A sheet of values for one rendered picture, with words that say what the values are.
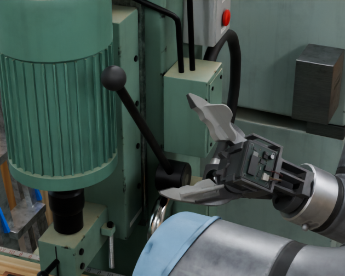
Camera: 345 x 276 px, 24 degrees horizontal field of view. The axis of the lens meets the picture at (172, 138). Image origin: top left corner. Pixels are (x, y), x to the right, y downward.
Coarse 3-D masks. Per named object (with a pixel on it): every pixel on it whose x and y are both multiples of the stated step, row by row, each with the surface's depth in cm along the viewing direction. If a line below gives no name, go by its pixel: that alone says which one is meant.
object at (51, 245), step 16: (96, 208) 142; (96, 224) 139; (48, 240) 133; (64, 240) 133; (80, 240) 134; (96, 240) 140; (48, 256) 134; (64, 256) 133; (80, 256) 135; (64, 272) 135; (80, 272) 136
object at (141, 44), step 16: (112, 0) 132; (128, 0) 131; (144, 16) 133; (144, 32) 134; (144, 48) 136; (144, 64) 137; (144, 80) 138; (144, 96) 139; (144, 112) 141; (144, 144) 144; (144, 160) 145; (144, 176) 147; (144, 192) 149; (144, 208) 150; (144, 224) 152
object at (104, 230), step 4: (104, 224) 142; (108, 224) 140; (112, 224) 141; (104, 228) 141; (108, 228) 141; (112, 228) 141; (104, 232) 141; (108, 232) 141; (112, 232) 141; (108, 236) 142; (112, 236) 142; (108, 240) 142; (112, 240) 142; (108, 244) 143; (112, 244) 143; (108, 248) 143; (112, 248) 143; (112, 252) 144; (112, 256) 144; (112, 260) 144; (112, 264) 145; (112, 268) 145
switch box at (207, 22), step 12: (204, 0) 138; (216, 0) 138; (228, 0) 145; (204, 12) 139; (216, 12) 139; (204, 24) 140; (216, 24) 140; (228, 24) 148; (204, 36) 141; (216, 36) 141
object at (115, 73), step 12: (108, 72) 106; (120, 72) 106; (108, 84) 106; (120, 84) 106; (120, 96) 111; (132, 108) 115; (144, 120) 120; (144, 132) 122; (156, 144) 127; (156, 156) 131; (168, 168) 136; (180, 168) 139; (156, 180) 139; (168, 180) 139; (180, 180) 138
